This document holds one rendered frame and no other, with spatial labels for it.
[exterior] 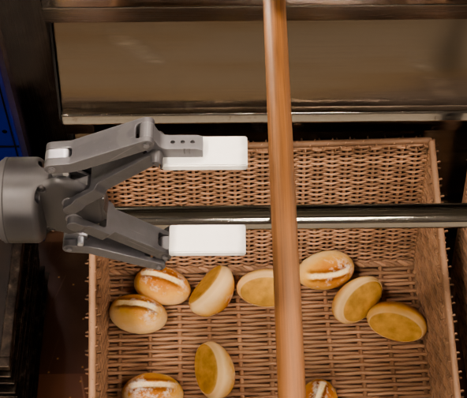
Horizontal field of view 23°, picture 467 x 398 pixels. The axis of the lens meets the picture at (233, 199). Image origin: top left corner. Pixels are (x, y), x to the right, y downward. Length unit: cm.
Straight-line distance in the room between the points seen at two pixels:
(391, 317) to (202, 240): 89
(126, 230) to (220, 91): 72
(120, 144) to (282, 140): 49
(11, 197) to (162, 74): 77
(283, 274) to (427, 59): 56
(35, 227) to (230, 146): 18
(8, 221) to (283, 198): 45
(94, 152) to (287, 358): 40
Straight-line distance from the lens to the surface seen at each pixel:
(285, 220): 132
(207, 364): 186
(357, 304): 192
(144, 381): 184
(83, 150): 94
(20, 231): 99
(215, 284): 191
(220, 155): 94
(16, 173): 99
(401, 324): 191
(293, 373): 123
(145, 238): 105
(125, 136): 93
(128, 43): 170
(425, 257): 192
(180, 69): 171
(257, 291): 193
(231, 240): 105
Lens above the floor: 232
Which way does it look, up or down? 56 degrees down
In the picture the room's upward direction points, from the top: straight up
